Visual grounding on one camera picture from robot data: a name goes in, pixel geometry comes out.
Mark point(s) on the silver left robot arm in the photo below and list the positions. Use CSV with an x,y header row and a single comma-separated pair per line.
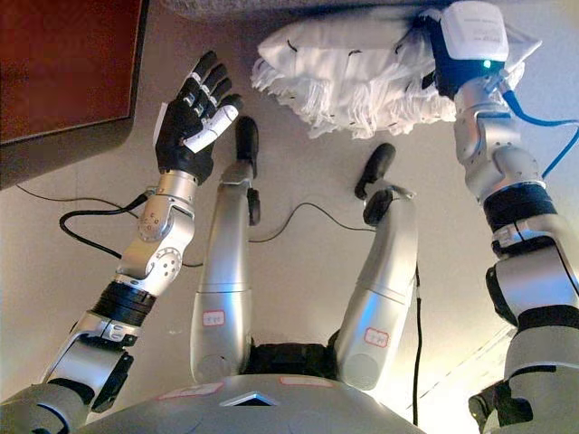
x,y
158,235

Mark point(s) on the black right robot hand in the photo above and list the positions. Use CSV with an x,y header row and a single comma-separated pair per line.
x,y
475,31

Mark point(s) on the black robot foot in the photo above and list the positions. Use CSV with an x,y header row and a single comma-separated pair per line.
x,y
377,165
247,140

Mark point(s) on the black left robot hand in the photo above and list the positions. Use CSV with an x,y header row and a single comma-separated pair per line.
x,y
181,131

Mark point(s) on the black left robot foot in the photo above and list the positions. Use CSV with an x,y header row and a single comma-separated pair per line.
x,y
247,140

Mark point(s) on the silver robot leg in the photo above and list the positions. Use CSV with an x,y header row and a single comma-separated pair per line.
x,y
384,294
226,271

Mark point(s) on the silver right robot leg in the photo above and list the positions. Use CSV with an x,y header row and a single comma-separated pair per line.
x,y
384,294

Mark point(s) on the grey robot torso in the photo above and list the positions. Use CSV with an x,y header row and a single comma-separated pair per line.
x,y
253,413

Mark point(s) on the silver left robot leg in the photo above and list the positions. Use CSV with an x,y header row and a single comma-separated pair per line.
x,y
226,271

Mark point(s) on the grey fabric armchair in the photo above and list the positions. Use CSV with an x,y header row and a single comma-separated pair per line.
x,y
271,8

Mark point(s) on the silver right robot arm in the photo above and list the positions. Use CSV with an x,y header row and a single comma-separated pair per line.
x,y
520,253

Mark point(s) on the black right robot foot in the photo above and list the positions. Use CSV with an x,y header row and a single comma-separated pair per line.
x,y
377,165

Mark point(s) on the white fringed pillow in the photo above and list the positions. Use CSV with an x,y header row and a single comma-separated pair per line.
x,y
344,86

